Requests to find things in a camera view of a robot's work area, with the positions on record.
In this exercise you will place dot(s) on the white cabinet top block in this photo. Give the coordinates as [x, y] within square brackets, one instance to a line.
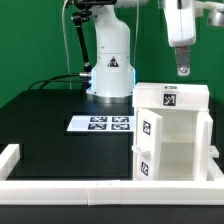
[171, 96]

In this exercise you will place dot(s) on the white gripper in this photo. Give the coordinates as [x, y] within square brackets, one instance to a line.
[180, 20]

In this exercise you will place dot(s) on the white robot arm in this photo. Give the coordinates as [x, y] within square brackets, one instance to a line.
[113, 77]

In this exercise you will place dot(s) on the white cabinet body box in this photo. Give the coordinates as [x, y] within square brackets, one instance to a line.
[177, 144]

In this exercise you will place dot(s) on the white U-shaped frame fence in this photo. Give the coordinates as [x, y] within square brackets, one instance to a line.
[210, 192]

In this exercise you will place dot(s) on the white base tag plate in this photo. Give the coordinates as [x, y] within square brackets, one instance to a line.
[101, 124]

